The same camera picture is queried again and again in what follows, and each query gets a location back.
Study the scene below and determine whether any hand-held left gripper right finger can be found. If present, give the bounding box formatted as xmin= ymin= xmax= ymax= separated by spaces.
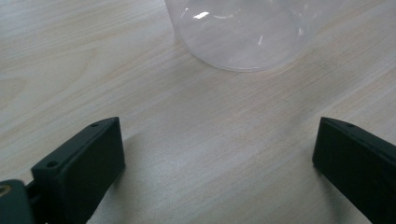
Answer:
xmin=312 ymin=116 xmax=396 ymax=224

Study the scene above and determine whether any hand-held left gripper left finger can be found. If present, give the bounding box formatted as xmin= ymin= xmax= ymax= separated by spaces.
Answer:
xmin=25 ymin=116 xmax=126 ymax=224

